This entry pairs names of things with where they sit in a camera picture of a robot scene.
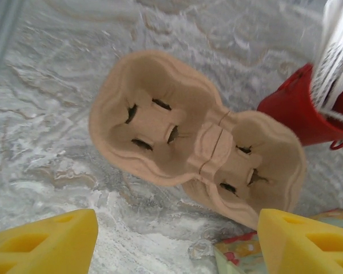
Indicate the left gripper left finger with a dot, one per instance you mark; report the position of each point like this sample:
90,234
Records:
40,245

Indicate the red bucket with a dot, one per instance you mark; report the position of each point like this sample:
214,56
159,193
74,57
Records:
288,114

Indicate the brown pulp cup carrier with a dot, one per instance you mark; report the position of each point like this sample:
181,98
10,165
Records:
160,120
240,214

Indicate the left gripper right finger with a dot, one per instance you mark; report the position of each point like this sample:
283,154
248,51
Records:
308,242

